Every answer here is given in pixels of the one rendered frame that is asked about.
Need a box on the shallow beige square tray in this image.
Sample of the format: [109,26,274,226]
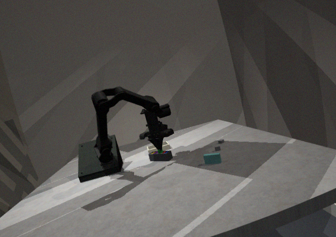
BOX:
[147,141,170,154]

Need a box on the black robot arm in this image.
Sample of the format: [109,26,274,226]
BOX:
[91,87,171,165]

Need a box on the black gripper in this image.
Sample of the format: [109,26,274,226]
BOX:
[139,120,174,150]

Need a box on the teal rectangular block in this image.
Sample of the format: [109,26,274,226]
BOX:
[203,153,221,164]

